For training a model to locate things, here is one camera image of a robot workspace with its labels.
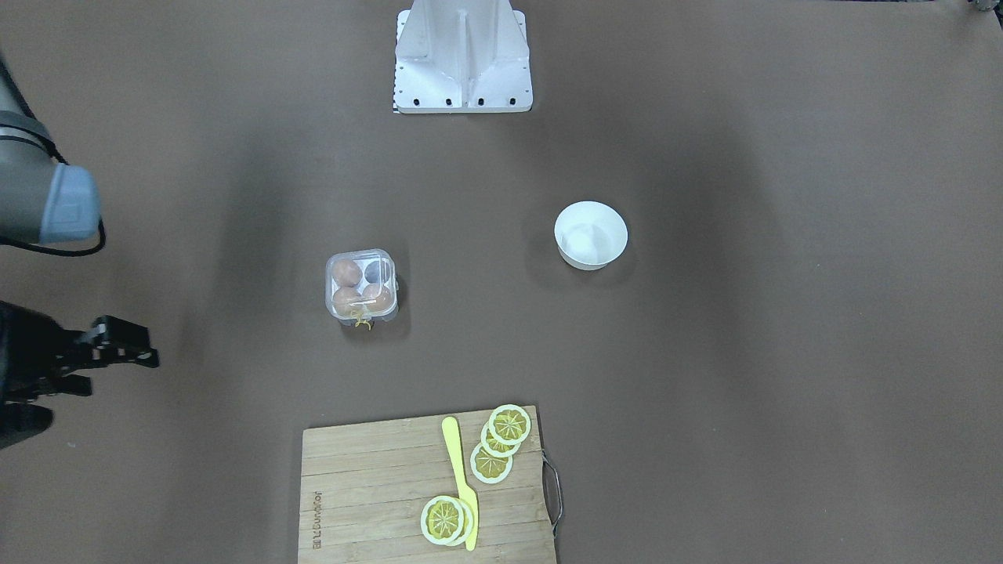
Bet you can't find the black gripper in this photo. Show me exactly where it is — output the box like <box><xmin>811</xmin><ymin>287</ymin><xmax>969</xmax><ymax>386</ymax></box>
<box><xmin>1</xmin><ymin>302</ymin><xmax>92</xmax><ymax>449</ymax></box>

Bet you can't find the brown egg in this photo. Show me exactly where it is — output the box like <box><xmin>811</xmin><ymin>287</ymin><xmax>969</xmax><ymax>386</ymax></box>
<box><xmin>331</xmin><ymin>287</ymin><xmax>362</xmax><ymax>317</ymax></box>
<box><xmin>361</xmin><ymin>283</ymin><xmax>396</xmax><ymax>315</ymax></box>
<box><xmin>331</xmin><ymin>259</ymin><xmax>363</xmax><ymax>287</ymax></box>

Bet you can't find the clear plastic egg box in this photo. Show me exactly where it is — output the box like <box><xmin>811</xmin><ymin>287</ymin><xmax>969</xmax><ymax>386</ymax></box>
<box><xmin>324</xmin><ymin>248</ymin><xmax>399</xmax><ymax>329</ymax></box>

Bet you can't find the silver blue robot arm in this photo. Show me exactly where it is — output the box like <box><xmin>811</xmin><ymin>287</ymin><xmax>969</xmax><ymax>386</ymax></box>
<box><xmin>2</xmin><ymin>64</ymin><xmax>107</xmax><ymax>447</ymax></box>

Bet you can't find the wooden cutting board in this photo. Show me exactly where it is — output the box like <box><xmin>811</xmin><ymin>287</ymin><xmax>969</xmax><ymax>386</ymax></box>
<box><xmin>297</xmin><ymin>415</ymin><xmax>561</xmax><ymax>563</ymax></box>

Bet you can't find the yellow toy knife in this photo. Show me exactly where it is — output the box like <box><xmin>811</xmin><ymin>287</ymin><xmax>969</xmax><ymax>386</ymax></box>
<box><xmin>441</xmin><ymin>415</ymin><xmax>480</xmax><ymax>552</ymax></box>

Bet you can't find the yellow lemon slice pair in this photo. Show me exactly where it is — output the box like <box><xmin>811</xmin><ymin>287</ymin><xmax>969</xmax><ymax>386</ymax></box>
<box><xmin>419</xmin><ymin>495</ymin><xmax>474</xmax><ymax>547</ymax></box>

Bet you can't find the yellow lemon slice stack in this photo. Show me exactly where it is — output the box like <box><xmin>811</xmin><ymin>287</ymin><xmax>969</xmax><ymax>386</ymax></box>
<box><xmin>469</xmin><ymin>403</ymin><xmax>531</xmax><ymax>485</ymax></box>

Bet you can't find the white ceramic bowl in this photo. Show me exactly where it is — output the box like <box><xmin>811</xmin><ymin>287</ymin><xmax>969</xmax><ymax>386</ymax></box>
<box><xmin>554</xmin><ymin>201</ymin><xmax>629</xmax><ymax>271</ymax></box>

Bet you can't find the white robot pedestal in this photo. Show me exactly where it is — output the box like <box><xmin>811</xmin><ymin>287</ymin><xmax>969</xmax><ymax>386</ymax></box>
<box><xmin>392</xmin><ymin>1</ymin><xmax>534</xmax><ymax>114</ymax></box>

